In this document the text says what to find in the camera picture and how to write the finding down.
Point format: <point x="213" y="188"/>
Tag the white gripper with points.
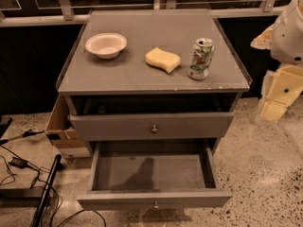
<point x="290" y="38"/>

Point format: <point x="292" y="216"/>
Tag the green white 7up can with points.
<point x="203" y="51"/>

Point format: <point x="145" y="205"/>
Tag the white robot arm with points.
<point x="284" y="40"/>

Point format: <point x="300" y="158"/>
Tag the grey top drawer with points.
<point x="148" y="126"/>

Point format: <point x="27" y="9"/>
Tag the grey drawer cabinet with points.
<point x="126" y="84"/>

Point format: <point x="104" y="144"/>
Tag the grey open middle drawer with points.
<point x="153" y="174"/>

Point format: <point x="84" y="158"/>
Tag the yellow sponge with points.
<point x="162" y="59"/>

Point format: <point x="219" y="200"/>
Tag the metal window railing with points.
<point x="55" y="12"/>

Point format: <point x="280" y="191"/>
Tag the white paper bowl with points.
<point x="106" y="45"/>

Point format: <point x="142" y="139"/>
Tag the cardboard box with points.
<point x="62" y="135"/>

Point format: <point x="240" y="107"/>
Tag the black power adapter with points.
<point x="17" y="162"/>

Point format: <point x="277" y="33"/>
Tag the black pole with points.
<point x="46" y="190"/>

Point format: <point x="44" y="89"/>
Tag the black handled tool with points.
<point x="23" y="135"/>

